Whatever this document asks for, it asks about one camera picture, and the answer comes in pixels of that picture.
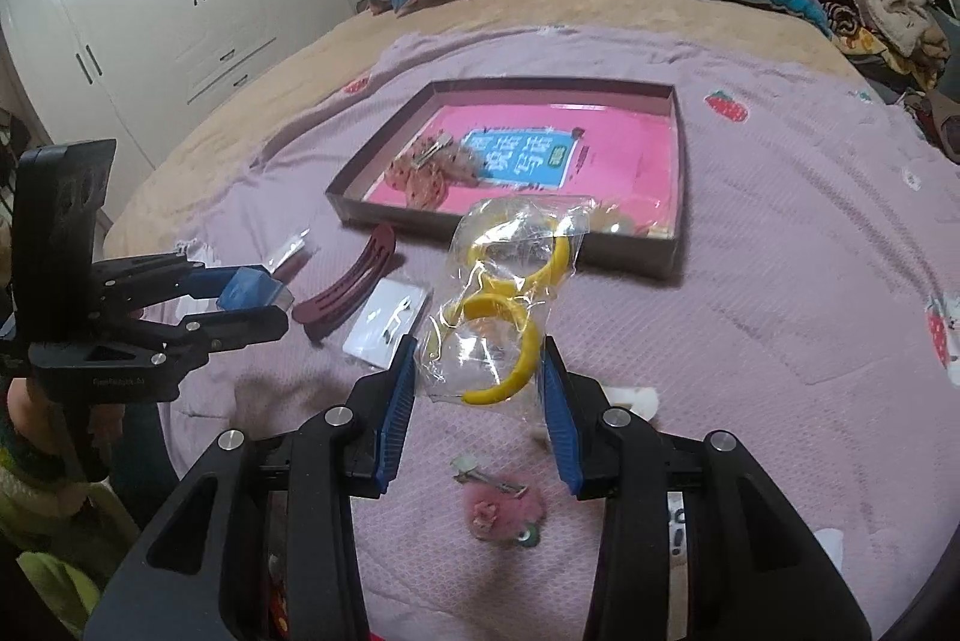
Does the purple shallow box tray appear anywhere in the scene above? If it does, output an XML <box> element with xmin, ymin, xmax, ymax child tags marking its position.
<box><xmin>325</xmin><ymin>77</ymin><xmax>685</xmax><ymax>281</ymax></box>

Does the blue item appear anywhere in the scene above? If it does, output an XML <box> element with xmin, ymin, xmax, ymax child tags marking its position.
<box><xmin>217</xmin><ymin>267</ymin><xmax>293</xmax><ymax>311</ymax></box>

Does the pile of clothes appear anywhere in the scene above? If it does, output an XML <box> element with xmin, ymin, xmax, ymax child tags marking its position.
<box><xmin>817</xmin><ymin>0</ymin><xmax>958</xmax><ymax>162</ymax></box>

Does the pink fluffy hair clip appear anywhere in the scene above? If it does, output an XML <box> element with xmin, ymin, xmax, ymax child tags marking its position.
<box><xmin>451</xmin><ymin>455</ymin><xmax>547</xmax><ymax>549</ymax></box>

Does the white earring card packet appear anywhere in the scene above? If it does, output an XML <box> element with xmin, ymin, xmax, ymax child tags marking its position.
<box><xmin>342</xmin><ymin>277</ymin><xmax>430</xmax><ymax>370</ymax></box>

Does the maroon long hair clip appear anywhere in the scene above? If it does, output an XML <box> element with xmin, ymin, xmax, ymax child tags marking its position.
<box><xmin>291</xmin><ymin>224</ymin><xmax>395</xmax><ymax>327</ymax></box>

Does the red dotted bow hair clip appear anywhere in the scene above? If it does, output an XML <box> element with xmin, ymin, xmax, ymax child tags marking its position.
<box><xmin>382</xmin><ymin>131</ymin><xmax>483</xmax><ymax>210</ymax></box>

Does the tan bed sheet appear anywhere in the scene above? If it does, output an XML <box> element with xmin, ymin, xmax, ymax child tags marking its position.
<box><xmin>104</xmin><ymin>0</ymin><xmax>862</xmax><ymax>258</ymax></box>

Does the left hand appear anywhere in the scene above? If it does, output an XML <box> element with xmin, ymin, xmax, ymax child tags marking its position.
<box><xmin>7</xmin><ymin>378</ymin><xmax>125</xmax><ymax>482</ymax></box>

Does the white wardrobe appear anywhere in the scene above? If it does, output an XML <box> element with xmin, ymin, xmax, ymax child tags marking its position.
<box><xmin>0</xmin><ymin>0</ymin><xmax>355</xmax><ymax>222</ymax></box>

